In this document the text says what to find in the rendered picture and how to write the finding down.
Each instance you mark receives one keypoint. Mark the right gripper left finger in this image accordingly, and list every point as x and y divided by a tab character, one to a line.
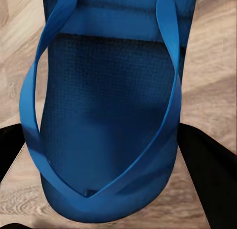
11	142

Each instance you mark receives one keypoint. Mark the sandal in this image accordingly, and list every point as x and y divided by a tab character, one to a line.
107	142

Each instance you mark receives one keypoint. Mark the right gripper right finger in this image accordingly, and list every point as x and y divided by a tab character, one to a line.
213	169

